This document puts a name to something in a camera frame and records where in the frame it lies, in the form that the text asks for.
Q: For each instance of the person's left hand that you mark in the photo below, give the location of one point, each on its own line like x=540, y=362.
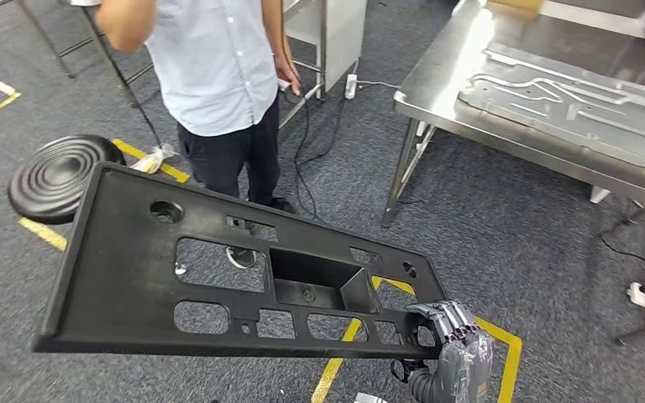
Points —
x=288, y=69

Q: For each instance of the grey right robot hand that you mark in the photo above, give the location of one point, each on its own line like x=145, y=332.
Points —
x=461, y=367

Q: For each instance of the white handheld controller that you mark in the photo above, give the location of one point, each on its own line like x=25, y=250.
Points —
x=282, y=84

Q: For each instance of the black plastic plate bracket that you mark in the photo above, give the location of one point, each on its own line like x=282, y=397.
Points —
x=111, y=278

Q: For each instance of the person's left forearm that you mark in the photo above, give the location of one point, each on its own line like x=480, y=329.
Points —
x=275, y=28

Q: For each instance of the person's right forearm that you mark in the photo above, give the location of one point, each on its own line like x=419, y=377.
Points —
x=122, y=22

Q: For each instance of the stainless steel workbench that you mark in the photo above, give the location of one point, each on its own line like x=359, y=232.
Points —
x=439, y=72

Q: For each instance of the yellow floor tape marking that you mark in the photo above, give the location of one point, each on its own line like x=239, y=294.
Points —
x=509, y=356

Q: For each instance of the steel table with white cabinet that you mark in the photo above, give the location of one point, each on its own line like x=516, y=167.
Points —
x=345, y=33

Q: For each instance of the person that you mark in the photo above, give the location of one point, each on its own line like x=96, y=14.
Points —
x=211, y=66

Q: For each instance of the clear plastic wrapped bundle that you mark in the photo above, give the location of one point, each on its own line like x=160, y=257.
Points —
x=153, y=158

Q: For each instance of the black round stool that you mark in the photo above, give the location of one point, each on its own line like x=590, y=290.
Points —
x=55, y=178

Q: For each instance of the stamped sheet metal panel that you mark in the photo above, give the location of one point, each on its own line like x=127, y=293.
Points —
x=578, y=122

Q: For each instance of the black metal frame stand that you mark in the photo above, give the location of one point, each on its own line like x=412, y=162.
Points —
x=125, y=84

